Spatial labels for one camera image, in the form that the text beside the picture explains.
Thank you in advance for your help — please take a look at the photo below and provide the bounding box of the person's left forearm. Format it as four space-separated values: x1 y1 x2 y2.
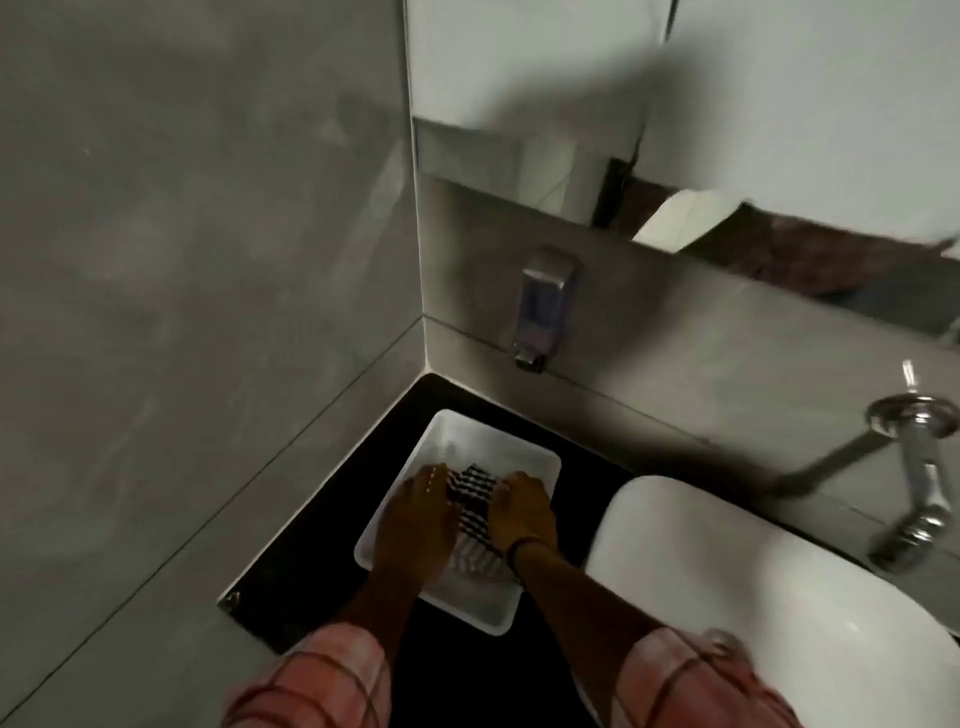
223 566 444 728

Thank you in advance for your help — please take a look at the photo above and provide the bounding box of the wall mirror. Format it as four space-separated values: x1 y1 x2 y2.
411 116 960 336

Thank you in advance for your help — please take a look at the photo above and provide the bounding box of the white rectangular plastic tray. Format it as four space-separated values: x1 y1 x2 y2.
354 408 563 638

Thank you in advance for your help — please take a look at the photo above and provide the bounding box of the person's left hand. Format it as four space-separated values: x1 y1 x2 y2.
372 463 462 577

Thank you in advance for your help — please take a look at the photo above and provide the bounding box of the person's right forearm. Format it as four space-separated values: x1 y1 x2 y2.
507 541 804 728

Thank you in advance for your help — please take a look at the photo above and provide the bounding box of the black white striped cloth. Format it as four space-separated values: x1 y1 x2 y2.
444 463 508 580

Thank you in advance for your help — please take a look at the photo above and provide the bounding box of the person's right hand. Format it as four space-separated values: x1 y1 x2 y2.
489 471 560 565

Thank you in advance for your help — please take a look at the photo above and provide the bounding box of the steel wall soap dispenser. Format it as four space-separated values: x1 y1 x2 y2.
513 247 584 374

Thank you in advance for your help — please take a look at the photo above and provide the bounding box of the black wrist band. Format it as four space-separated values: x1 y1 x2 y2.
505 535 560 571

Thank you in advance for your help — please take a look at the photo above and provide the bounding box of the white ceramic sink basin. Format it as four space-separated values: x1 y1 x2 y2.
571 474 960 728

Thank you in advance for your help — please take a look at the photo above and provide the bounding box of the chrome wall faucet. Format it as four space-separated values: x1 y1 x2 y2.
866 360 960 576

